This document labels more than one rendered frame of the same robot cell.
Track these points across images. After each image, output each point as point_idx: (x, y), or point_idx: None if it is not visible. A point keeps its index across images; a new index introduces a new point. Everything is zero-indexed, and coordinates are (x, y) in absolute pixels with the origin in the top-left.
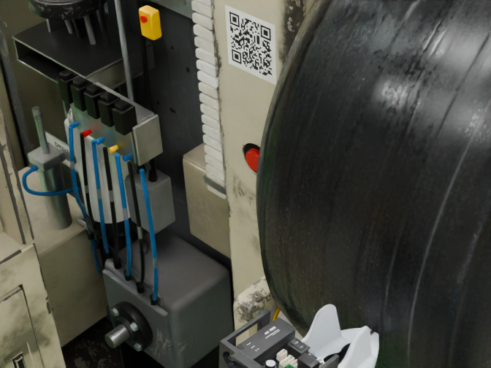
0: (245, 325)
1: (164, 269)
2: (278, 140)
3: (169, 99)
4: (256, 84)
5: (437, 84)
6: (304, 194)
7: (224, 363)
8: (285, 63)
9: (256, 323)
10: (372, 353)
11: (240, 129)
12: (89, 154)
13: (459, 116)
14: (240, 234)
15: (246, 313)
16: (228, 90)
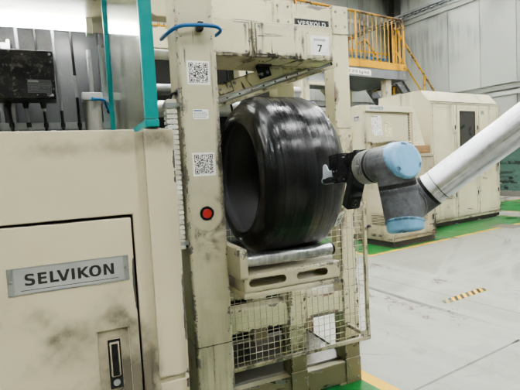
0: (333, 155)
1: None
2: (281, 141)
3: None
4: (206, 179)
5: (306, 116)
6: (295, 150)
7: (340, 159)
8: (261, 132)
9: (332, 156)
10: None
11: (198, 203)
12: None
13: (316, 119)
14: (198, 258)
15: (246, 251)
16: (193, 189)
